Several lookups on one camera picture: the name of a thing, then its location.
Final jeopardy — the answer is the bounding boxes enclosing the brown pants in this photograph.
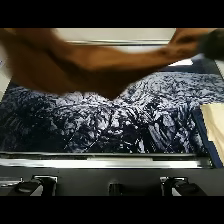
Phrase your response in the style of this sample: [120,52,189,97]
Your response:
[0,28,216,101]

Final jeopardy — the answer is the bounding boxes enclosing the blue garment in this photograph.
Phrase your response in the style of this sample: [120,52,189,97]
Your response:
[191,105,224,169]

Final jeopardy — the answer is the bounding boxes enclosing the cream garment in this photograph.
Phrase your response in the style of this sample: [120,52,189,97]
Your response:
[199,102,224,165]

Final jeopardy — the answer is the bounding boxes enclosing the silver frame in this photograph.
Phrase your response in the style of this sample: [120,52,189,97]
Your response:
[0,152,215,197]

